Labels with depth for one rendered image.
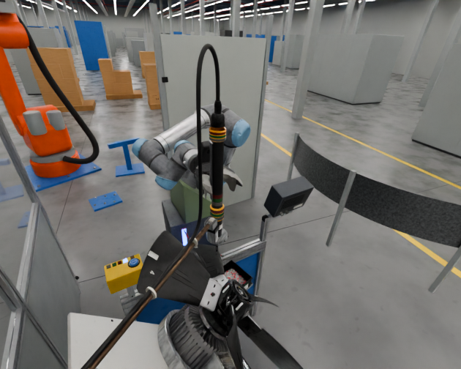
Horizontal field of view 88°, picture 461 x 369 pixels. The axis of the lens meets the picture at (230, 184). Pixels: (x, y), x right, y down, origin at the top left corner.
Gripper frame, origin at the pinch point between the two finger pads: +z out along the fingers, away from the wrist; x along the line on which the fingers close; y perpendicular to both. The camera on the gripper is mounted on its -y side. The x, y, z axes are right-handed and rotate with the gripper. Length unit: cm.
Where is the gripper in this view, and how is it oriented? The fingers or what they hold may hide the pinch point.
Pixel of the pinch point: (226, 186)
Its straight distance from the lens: 66.7
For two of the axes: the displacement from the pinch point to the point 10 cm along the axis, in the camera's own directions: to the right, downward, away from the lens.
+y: -0.3, 8.5, 5.2
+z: 5.0, 4.7, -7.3
